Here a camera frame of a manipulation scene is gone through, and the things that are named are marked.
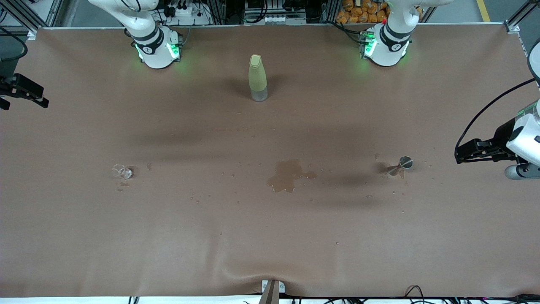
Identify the yellow-green frosted bottle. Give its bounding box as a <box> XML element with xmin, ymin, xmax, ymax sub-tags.
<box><xmin>248</xmin><ymin>54</ymin><xmax>269</xmax><ymax>102</ymax></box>

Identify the white power strip with plugs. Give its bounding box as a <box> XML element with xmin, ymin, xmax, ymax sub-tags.
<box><xmin>167</xmin><ymin>2</ymin><xmax>211</xmax><ymax>26</ymax></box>

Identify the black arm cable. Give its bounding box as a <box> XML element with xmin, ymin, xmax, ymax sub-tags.
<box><xmin>455</xmin><ymin>78</ymin><xmax>537</xmax><ymax>161</ymax></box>
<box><xmin>0</xmin><ymin>26</ymin><xmax>28</xmax><ymax>62</ymax></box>

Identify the metal table clamp bracket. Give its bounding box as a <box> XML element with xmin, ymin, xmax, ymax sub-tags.
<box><xmin>258</xmin><ymin>280</ymin><xmax>286</xmax><ymax>304</ymax></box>

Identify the brown liquid puddle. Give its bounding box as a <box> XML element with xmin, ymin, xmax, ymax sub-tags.
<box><xmin>267</xmin><ymin>160</ymin><xmax>317</xmax><ymax>193</ymax></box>

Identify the orange snack bag pile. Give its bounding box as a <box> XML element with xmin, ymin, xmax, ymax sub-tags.
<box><xmin>336</xmin><ymin>0</ymin><xmax>391</xmax><ymax>24</ymax></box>

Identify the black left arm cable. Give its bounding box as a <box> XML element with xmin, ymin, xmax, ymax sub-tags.
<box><xmin>455</xmin><ymin>78</ymin><xmax>537</xmax><ymax>161</ymax></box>

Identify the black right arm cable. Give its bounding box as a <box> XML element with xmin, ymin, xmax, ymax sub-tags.
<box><xmin>0</xmin><ymin>26</ymin><xmax>28</xmax><ymax>62</ymax></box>

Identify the steel double jigger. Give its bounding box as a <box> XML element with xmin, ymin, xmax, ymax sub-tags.
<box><xmin>387</xmin><ymin>156</ymin><xmax>414</xmax><ymax>176</ymax></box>

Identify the aluminium frame post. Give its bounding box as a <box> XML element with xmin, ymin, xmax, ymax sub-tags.
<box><xmin>504</xmin><ymin>0</ymin><xmax>540</xmax><ymax>33</ymax></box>
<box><xmin>0</xmin><ymin>0</ymin><xmax>64</xmax><ymax>39</ymax></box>

